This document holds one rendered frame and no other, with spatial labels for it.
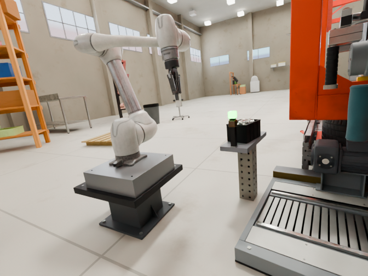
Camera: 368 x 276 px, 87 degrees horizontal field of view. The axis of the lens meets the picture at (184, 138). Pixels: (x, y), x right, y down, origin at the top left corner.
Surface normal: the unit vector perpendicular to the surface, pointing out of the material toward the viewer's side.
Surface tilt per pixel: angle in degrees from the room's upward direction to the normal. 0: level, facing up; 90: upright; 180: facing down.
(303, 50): 90
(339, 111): 90
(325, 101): 90
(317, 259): 0
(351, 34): 90
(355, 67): 116
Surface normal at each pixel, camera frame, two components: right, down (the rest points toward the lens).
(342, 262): -0.11, -0.97
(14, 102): 0.22, 0.21
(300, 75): -0.57, 0.25
